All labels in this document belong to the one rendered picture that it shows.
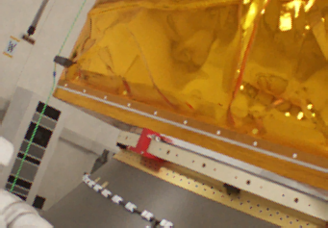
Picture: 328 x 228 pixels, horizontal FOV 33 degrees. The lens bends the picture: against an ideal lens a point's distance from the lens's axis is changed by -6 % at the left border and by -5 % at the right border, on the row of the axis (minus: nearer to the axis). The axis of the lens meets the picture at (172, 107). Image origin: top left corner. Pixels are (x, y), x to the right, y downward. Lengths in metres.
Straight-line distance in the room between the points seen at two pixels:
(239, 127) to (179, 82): 0.30
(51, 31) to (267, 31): 8.41
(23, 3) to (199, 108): 8.01
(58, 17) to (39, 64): 0.88
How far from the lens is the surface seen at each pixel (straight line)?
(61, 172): 10.80
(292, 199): 1.63
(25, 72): 9.95
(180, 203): 1.74
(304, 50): 1.75
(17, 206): 1.04
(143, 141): 1.92
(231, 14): 1.99
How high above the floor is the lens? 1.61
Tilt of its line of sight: 7 degrees up
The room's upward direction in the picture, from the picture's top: 23 degrees clockwise
